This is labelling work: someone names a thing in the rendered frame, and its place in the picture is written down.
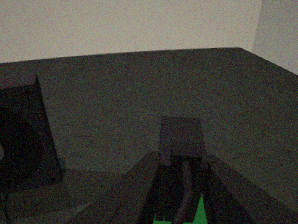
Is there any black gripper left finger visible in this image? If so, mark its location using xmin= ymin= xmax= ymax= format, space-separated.
xmin=64 ymin=151 xmax=160 ymax=224

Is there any green circuit board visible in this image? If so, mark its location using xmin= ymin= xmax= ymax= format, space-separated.
xmin=153 ymin=197 xmax=208 ymax=224

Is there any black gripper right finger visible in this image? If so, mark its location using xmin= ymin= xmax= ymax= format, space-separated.
xmin=202 ymin=155 xmax=298 ymax=224

